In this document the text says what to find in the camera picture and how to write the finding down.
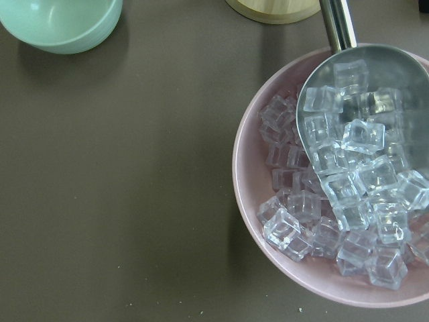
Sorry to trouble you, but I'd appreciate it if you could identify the mint green bowl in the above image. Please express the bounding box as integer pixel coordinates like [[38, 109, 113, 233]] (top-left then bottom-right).
[[1, 0, 123, 54]]

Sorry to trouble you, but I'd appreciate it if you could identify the wooden stand with round base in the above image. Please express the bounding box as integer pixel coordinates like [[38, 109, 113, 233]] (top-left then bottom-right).
[[226, 0, 320, 25]]

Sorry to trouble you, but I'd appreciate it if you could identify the pink bowl of ice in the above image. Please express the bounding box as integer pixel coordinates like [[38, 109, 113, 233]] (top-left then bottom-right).
[[232, 47, 428, 309]]

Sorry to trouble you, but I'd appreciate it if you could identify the steel ice scoop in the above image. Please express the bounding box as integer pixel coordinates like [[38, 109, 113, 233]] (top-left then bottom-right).
[[296, 1, 428, 176]]

